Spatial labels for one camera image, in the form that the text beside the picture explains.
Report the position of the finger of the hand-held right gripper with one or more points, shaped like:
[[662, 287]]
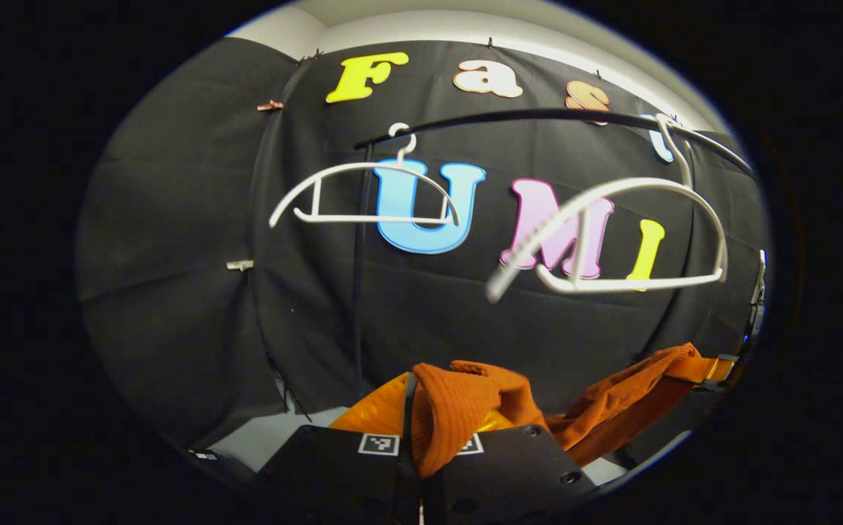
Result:
[[706, 369]]

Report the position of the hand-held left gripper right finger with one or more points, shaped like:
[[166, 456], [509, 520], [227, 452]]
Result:
[[516, 467]]

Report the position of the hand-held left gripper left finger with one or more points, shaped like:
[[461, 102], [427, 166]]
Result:
[[334, 474]]

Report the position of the white plastic hanger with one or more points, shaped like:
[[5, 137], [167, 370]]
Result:
[[611, 188], [363, 168]]

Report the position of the black clothes rack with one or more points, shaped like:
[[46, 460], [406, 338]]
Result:
[[538, 114]]

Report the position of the white clip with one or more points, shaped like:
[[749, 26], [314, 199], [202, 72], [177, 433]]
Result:
[[240, 265]]

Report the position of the black backdrop cloth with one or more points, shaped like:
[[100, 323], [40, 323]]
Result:
[[195, 219]]

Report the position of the pink clip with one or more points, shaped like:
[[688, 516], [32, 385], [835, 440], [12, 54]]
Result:
[[270, 106]]

